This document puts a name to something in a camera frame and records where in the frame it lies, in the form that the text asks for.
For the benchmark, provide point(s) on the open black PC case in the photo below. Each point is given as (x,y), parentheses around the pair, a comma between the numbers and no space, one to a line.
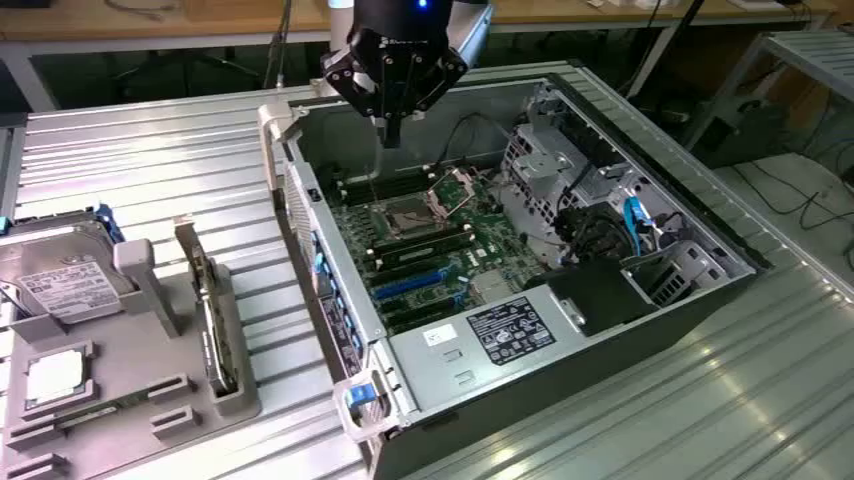
(600,370)

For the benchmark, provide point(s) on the blue disk caddy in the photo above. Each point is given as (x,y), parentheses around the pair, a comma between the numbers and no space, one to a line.
(107,225)

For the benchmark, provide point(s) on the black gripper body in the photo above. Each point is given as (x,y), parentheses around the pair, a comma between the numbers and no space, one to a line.
(400,25)

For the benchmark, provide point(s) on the CPU socket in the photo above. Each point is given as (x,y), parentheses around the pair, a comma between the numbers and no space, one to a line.
(410,217)

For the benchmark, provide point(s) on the installed RAM stick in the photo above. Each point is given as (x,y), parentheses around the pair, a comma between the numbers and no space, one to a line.
(416,254)

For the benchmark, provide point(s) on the grey slatted side table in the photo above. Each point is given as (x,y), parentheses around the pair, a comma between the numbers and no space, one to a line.
(814,47)

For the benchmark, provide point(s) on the black plastic air shroud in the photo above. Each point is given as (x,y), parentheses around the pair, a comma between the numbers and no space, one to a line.
(594,295)

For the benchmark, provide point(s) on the silver chipset heatsink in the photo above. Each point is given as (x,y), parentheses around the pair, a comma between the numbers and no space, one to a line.
(494,287)

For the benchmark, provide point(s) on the wooden desk with white legs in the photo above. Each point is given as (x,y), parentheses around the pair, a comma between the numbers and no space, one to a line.
(67,27)

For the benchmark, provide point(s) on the silver hard disk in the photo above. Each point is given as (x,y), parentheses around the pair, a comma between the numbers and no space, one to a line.
(60,280)

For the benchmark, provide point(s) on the silver CPU chip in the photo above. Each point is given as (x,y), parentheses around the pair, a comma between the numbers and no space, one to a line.
(59,376)

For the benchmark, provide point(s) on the black floor equipment box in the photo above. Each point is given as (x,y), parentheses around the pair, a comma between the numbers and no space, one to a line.
(740,135)

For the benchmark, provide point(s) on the green motherboard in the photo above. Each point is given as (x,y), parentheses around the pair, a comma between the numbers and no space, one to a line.
(427,295)

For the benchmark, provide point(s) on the graphics card with black fan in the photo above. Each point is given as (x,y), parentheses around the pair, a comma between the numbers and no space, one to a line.
(216,320)

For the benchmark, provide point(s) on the grey plastic parts rack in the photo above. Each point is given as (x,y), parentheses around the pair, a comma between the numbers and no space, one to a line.
(133,360)

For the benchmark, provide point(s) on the blue case latch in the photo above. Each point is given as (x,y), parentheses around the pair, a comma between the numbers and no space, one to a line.
(359,395)

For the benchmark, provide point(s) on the silver disk bay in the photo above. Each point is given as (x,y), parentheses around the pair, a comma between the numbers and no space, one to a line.
(694,265)

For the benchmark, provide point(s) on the green RAM stick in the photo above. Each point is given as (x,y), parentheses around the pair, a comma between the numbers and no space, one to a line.
(100,411)

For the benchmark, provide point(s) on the blue expansion slot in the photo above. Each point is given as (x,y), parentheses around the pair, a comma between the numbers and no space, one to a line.
(407,286)

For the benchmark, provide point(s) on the grey power supply unit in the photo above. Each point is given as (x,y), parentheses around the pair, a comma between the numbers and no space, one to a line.
(467,360)

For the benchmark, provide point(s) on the grey metal drive cage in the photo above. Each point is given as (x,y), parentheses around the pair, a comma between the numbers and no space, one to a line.
(540,165)

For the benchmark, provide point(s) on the metal socket cover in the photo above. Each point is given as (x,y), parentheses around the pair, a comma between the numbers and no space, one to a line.
(455,192)

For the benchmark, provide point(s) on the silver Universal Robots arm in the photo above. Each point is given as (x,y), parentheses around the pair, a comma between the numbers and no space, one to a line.
(340,30)

